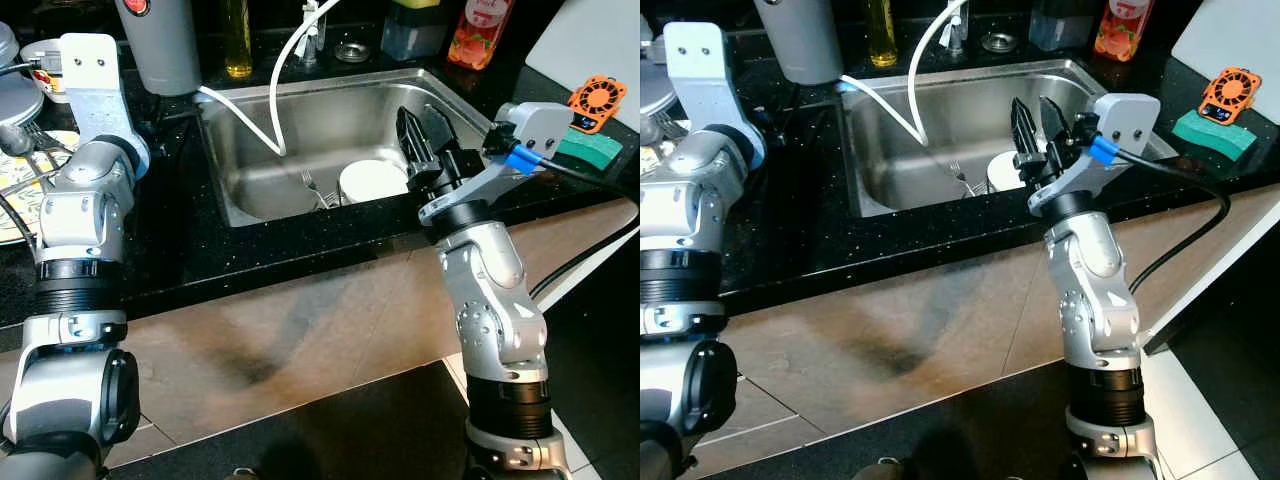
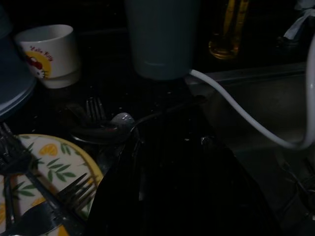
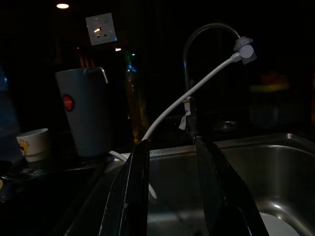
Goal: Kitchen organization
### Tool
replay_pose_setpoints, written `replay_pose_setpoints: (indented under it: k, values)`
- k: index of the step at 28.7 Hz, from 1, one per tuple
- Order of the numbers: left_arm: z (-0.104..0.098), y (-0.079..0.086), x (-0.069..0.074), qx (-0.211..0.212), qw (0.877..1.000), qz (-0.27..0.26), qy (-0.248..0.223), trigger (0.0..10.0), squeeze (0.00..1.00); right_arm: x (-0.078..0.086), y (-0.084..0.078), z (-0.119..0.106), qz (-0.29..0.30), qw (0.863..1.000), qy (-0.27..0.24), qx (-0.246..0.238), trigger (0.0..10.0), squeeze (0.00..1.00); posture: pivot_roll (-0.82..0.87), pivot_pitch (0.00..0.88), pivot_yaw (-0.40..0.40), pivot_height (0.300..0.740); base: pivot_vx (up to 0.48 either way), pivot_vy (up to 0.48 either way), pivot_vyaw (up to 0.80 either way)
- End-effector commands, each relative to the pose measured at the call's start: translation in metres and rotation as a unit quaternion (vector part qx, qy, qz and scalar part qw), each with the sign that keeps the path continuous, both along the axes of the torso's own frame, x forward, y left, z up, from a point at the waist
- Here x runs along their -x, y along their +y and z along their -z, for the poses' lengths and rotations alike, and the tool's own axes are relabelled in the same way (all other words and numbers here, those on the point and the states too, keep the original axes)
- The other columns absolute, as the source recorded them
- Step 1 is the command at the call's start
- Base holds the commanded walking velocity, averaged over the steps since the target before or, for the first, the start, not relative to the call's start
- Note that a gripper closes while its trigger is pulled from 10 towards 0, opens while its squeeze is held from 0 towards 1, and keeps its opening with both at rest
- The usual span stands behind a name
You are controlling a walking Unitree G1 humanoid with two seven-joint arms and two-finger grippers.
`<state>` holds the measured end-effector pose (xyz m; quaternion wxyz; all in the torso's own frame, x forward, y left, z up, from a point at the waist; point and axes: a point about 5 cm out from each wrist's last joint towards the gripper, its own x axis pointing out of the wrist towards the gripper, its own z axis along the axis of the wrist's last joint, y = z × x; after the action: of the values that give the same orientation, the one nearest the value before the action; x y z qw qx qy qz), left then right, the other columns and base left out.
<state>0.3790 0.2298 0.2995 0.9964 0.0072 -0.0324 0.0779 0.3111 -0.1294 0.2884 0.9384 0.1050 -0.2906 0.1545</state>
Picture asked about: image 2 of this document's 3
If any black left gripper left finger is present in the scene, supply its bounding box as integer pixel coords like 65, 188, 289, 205
88, 136, 146, 236

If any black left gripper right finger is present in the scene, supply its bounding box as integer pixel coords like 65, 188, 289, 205
139, 102, 273, 236

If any steel fork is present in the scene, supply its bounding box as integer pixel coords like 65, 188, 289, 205
0, 122, 84, 227
44, 173, 96, 222
85, 96, 108, 129

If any lemon pattern plate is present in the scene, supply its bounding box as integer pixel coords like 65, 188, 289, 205
0, 134, 104, 236

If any steel spoon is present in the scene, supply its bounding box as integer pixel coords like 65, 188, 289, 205
109, 95, 206, 135

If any steel table knife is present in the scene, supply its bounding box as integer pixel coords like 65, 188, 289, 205
0, 203, 82, 236

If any stainless steel sink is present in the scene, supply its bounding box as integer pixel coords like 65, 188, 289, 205
186, 62, 315, 236

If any grey canister dispenser red label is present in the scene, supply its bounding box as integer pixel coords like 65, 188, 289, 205
124, 0, 201, 81

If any pale blue plate stack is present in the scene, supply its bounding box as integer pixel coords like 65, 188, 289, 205
0, 0, 38, 121

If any yellow oil glass bottle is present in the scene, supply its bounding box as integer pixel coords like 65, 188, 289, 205
208, 0, 250, 60

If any white Hello Kitty cup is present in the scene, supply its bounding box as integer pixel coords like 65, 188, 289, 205
14, 24, 82, 89

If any white tie on faucet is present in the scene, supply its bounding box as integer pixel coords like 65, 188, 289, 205
283, 9, 315, 40

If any white flexible hose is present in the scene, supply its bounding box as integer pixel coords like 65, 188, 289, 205
189, 31, 315, 150

